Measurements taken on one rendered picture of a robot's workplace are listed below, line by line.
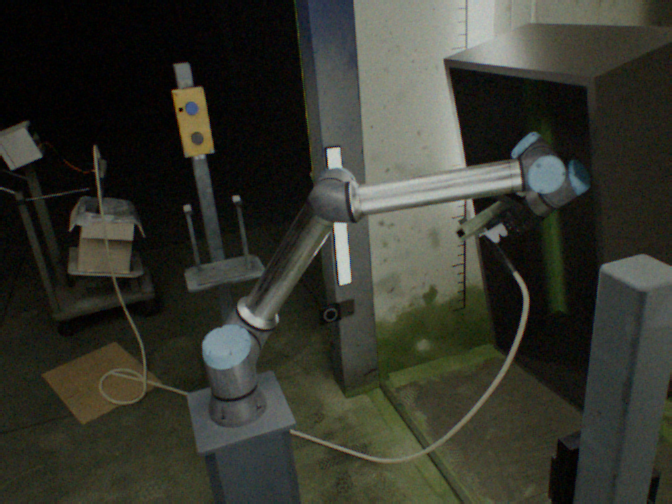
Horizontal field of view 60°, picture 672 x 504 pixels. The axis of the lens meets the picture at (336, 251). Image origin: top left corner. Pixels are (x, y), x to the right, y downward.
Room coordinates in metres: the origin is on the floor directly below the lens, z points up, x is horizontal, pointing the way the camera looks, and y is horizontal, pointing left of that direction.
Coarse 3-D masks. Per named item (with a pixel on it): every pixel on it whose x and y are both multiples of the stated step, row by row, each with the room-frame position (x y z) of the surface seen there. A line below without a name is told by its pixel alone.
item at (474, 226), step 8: (520, 192) 1.91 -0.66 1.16; (488, 208) 1.74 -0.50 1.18; (496, 208) 1.76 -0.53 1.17; (504, 208) 1.78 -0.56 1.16; (480, 216) 1.69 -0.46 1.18; (488, 216) 1.71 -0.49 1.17; (496, 216) 1.74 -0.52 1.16; (464, 224) 1.62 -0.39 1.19; (472, 224) 1.64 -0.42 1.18; (480, 224) 1.66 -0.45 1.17; (488, 224) 1.68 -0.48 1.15; (456, 232) 1.63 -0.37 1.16; (464, 232) 1.61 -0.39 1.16; (472, 232) 1.62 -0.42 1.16; (480, 232) 1.67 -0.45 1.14; (464, 240) 1.61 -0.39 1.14; (488, 240) 1.67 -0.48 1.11; (496, 248) 1.65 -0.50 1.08; (504, 248) 1.65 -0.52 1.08; (496, 256) 1.65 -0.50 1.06; (504, 256) 1.63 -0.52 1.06; (504, 264) 1.63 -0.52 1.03; (512, 264) 1.62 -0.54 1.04; (512, 272) 1.61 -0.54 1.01
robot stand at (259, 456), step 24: (264, 384) 1.66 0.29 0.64; (192, 408) 1.57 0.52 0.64; (288, 408) 1.52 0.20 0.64; (216, 432) 1.44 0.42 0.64; (240, 432) 1.43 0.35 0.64; (264, 432) 1.42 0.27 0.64; (288, 432) 1.48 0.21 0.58; (216, 456) 1.38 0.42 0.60; (240, 456) 1.41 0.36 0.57; (264, 456) 1.43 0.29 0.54; (288, 456) 1.46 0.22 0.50; (216, 480) 1.39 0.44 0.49; (240, 480) 1.40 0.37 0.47; (264, 480) 1.42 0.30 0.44; (288, 480) 1.45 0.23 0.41
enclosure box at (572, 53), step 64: (448, 64) 1.88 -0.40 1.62; (512, 64) 1.63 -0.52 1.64; (576, 64) 1.48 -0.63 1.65; (640, 64) 1.41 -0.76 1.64; (512, 128) 2.02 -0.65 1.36; (576, 128) 1.91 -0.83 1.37; (640, 128) 1.42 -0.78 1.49; (640, 192) 1.44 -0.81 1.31; (512, 256) 2.03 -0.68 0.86; (576, 256) 2.00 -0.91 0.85; (512, 320) 2.04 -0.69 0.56; (576, 320) 2.04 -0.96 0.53; (576, 384) 1.71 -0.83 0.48
